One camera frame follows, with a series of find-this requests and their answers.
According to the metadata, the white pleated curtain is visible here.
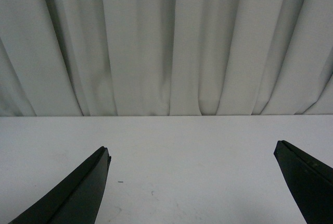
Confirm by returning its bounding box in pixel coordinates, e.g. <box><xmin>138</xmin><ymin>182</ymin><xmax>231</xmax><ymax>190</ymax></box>
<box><xmin>1</xmin><ymin>0</ymin><xmax>332</xmax><ymax>116</ymax></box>

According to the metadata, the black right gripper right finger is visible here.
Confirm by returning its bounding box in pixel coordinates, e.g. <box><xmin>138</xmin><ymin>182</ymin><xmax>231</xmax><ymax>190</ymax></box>
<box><xmin>274</xmin><ymin>140</ymin><xmax>332</xmax><ymax>223</ymax></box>

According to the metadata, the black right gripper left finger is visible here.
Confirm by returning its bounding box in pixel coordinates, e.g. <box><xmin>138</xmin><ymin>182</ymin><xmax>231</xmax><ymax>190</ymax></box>
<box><xmin>11</xmin><ymin>146</ymin><xmax>111</xmax><ymax>223</ymax></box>

